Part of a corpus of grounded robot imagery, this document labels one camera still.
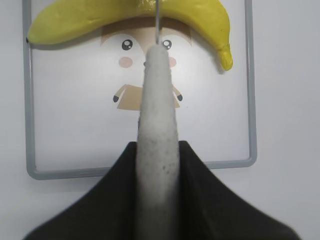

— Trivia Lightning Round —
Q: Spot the white deer cutting board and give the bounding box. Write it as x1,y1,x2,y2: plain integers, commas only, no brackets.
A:
23,0,257,180

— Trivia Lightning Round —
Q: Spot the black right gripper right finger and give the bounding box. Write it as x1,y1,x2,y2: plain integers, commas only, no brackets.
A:
179,141,300,240

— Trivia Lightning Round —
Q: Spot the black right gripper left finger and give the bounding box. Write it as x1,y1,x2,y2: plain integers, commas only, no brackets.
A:
25,142,137,240

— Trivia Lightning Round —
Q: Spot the yellow plastic banana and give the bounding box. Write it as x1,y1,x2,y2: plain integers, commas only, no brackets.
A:
26,0,233,71

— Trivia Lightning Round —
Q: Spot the white handled knife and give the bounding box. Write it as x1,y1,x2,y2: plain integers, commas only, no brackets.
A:
135,0,180,240

